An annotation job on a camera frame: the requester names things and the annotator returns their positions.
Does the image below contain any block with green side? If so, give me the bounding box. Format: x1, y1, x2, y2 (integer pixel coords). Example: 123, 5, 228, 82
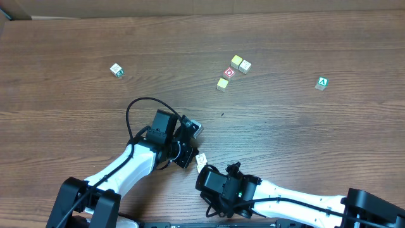
110, 63, 124, 78

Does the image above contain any yellow block upper cluster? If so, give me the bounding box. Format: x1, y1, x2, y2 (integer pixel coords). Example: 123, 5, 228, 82
230, 55, 243, 70

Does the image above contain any green letter block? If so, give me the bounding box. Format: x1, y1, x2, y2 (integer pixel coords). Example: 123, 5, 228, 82
315, 77, 329, 91

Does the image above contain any white patterned block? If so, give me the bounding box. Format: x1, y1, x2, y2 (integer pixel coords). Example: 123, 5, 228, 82
195, 153, 208, 165

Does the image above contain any yellow block cluster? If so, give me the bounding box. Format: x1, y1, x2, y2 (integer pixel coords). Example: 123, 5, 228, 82
216, 78, 228, 92
230, 55, 243, 70

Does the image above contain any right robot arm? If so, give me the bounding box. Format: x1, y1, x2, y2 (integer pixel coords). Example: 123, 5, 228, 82
218, 163, 404, 227

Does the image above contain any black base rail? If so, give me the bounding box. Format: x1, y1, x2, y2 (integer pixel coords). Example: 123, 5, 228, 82
138, 219, 313, 228

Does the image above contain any red circle block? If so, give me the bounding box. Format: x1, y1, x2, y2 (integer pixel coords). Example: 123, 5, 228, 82
223, 67, 235, 81

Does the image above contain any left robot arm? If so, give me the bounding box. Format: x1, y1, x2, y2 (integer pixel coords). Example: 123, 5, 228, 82
46, 136, 199, 227

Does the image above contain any yellow block lower cluster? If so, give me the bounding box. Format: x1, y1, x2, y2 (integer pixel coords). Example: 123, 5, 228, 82
216, 78, 228, 92

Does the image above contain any white block upper cluster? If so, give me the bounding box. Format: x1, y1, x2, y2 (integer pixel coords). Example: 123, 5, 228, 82
239, 60, 251, 74

